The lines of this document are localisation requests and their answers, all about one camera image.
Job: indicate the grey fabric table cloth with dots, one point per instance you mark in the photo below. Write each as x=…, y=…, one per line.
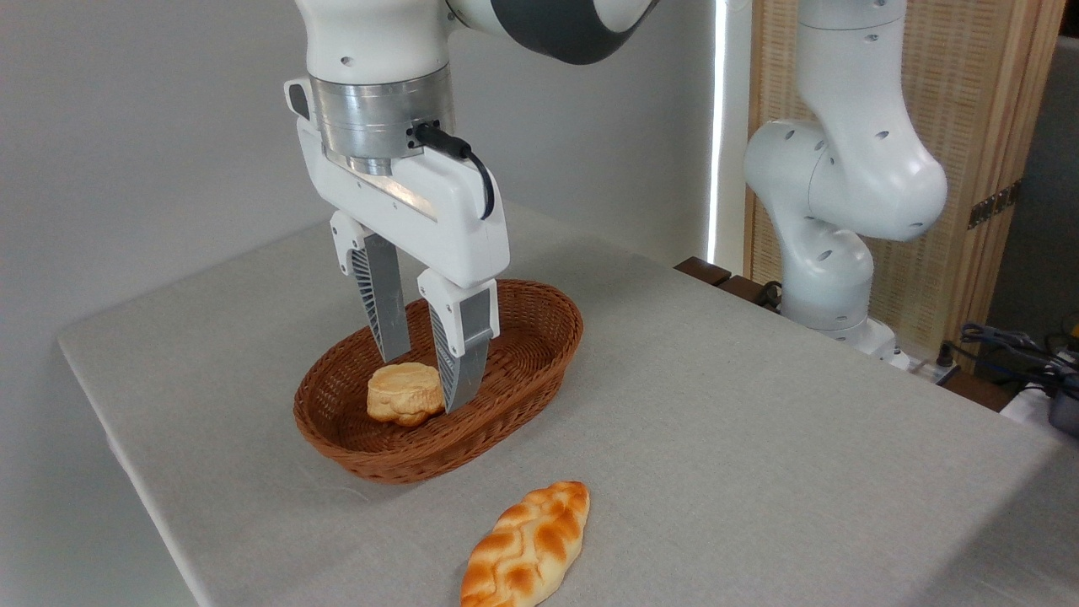
x=742, y=455

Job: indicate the dark metal screen hinge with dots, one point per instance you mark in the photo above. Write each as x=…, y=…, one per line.
x=993, y=205

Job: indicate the braided golden bread loaf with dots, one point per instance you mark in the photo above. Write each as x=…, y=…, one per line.
x=527, y=544

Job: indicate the wooden woven folding screen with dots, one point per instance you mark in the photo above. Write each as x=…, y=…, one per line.
x=978, y=110

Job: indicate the brown oval wicker basket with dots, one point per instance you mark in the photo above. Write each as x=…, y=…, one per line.
x=523, y=354

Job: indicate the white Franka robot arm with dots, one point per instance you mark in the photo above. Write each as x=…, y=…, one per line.
x=851, y=169

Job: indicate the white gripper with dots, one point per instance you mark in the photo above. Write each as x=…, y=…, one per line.
x=438, y=219

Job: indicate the dark brown wooden board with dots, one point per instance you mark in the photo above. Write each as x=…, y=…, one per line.
x=704, y=271

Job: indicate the round golden bread roll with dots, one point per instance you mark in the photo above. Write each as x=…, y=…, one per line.
x=403, y=392

